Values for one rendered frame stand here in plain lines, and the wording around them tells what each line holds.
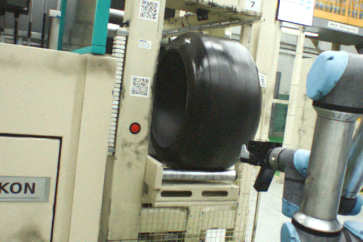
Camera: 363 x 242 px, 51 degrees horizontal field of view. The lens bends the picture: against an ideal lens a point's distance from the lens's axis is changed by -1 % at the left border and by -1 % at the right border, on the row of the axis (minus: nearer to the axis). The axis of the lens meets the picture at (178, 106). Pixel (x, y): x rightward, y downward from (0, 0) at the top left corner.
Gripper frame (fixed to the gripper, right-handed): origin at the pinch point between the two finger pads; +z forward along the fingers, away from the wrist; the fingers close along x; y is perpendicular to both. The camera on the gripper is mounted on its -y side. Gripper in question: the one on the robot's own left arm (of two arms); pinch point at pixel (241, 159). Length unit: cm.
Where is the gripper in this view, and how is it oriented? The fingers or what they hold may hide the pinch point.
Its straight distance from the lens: 139.6
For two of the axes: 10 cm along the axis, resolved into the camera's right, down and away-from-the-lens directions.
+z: -4.0, 0.2, 9.2
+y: 0.7, -10.0, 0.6
